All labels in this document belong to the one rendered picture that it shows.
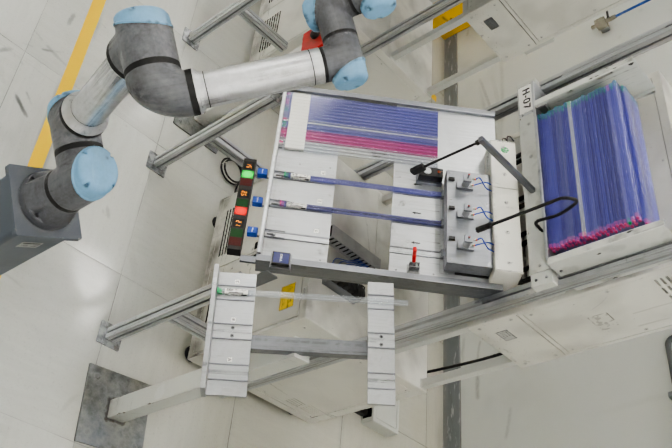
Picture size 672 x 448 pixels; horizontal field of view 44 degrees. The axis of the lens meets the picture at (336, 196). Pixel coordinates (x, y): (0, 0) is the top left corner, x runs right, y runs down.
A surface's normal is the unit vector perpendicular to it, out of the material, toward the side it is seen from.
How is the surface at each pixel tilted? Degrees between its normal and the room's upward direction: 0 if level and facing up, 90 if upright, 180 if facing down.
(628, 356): 90
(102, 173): 7
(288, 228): 43
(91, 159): 7
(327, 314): 0
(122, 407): 90
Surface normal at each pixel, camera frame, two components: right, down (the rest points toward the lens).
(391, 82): -0.08, 0.79
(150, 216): 0.76, -0.35
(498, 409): -0.65, -0.51
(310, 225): 0.11, -0.60
